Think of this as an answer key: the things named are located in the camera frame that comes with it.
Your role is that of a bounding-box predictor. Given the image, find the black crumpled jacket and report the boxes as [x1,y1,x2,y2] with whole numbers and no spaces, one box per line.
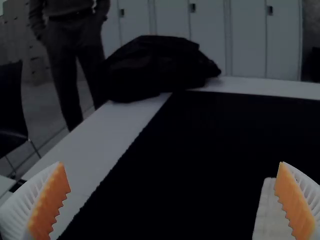
[101,34,223,103]

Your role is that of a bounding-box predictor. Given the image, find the grey cupboard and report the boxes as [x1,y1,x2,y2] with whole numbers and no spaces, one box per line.
[101,0,155,61]
[227,0,305,81]
[152,0,230,76]

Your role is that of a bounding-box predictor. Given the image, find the black chair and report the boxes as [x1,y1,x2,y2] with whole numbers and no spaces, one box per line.
[0,59,42,178]

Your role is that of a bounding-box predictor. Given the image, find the grey drawer cabinet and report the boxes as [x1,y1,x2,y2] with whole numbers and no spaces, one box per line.
[0,12,48,87]

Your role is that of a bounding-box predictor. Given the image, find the black mat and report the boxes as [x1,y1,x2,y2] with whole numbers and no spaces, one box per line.
[58,89,320,240]

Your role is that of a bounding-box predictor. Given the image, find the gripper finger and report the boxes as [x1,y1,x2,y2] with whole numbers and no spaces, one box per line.
[0,161,72,240]
[274,161,320,240]

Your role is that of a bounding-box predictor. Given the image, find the person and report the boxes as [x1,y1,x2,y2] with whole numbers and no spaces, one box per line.
[27,0,112,132]

